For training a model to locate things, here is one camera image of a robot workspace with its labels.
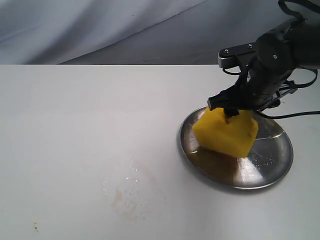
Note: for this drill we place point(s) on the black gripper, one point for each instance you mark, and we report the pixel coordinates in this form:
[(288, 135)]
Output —
[(253, 90)]

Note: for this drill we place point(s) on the yellow sponge block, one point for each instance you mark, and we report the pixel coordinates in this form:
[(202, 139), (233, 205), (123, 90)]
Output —
[(232, 136)]

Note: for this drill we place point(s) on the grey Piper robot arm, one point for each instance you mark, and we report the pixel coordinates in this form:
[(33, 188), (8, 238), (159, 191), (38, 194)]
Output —
[(265, 66)]

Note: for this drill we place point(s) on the brownish liquid spill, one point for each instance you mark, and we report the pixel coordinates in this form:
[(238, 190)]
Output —
[(132, 190)]

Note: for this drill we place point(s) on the round stainless steel plate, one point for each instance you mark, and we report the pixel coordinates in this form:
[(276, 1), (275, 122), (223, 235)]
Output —
[(268, 161)]

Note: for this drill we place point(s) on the grey fabric backdrop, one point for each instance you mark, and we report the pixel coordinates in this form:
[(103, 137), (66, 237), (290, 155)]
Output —
[(125, 32)]

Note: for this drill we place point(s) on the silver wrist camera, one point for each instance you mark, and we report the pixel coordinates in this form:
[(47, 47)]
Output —
[(236, 56)]

